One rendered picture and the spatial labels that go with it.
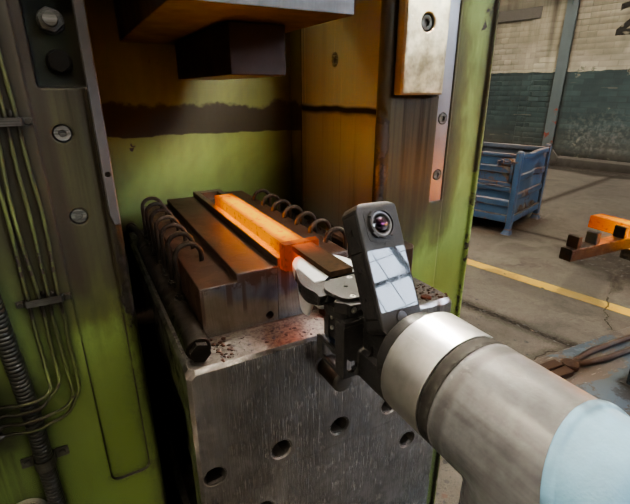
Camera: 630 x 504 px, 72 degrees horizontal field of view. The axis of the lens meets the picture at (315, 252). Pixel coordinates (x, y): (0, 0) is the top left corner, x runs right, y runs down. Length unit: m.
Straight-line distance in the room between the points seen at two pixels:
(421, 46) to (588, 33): 7.54
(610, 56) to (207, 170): 7.50
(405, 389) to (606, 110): 7.84
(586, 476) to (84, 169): 0.56
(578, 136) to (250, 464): 7.88
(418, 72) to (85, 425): 0.73
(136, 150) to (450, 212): 0.64
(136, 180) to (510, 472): 0.83
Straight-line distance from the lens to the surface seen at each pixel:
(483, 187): 4.15
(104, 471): 0.81
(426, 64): 0.77
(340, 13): 0.54
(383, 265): 0.37
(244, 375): 0.51
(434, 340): 0.32
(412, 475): 0.82
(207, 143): 0.97
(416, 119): 0.79
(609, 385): 0.95
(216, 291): 0.52
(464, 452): 0.30
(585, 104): 8.18
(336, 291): 0.40
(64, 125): 0.60
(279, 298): 0.55
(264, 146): 1.01
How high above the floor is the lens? 1.19
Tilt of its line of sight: 21 degrees down
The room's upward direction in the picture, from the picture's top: straight up
